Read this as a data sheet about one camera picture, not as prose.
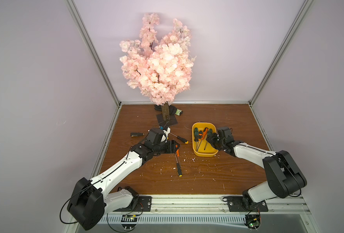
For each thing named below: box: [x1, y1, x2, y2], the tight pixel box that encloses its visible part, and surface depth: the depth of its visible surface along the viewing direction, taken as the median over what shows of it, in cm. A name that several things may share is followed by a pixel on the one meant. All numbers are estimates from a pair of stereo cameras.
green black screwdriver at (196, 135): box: [193, 127, 199, 147], surface depth 100 cm
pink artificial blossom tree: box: [119, 12, 197, 123], surface depth 65 cm
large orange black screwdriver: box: [196, 127, 209, 151], surface depth 102 cm
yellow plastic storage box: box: [191, 122, 219, 158], surface depth 96 cm
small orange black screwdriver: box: [196, 130, 203, 152], surface depth 100 cm
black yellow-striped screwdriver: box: [174, 153, 183, 178], surface depth 85 cm
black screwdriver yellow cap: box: [169, 132, 190, 145], surface depth 98 cm
